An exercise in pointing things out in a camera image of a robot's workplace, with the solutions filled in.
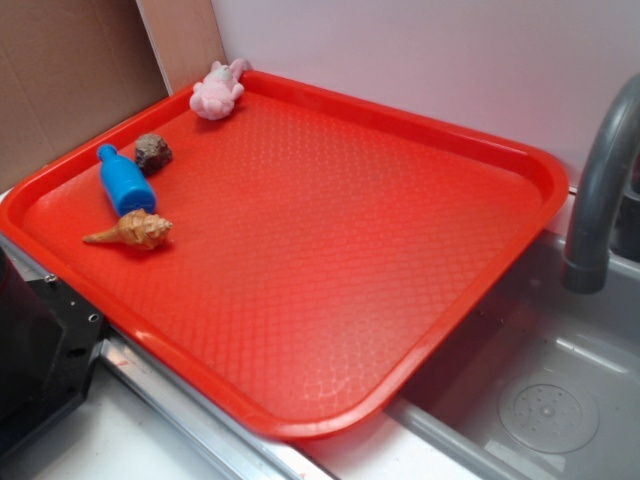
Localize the pink plush toy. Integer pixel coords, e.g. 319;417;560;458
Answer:
189;58;246;120

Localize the grey toy faucet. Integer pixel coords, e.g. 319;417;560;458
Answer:
561;75;639;294

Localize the red plastic tray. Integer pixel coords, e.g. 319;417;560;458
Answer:
1;72;568;440

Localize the brown grey rock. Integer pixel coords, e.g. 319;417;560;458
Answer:
134;133;173;176

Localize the grey plastic sink basin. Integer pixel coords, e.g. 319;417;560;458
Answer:
384;187;640;480

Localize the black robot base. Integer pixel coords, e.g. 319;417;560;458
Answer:
1;252;104;461

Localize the tan spiral seashell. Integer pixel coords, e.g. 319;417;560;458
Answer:
83;209;173;250

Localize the blue toy bottle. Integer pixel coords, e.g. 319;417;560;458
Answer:
97;144;157;217

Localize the light wooden board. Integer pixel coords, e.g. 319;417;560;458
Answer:
136;0;227;95

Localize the brown cardboard panel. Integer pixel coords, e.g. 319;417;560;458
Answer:
1;1;167;190

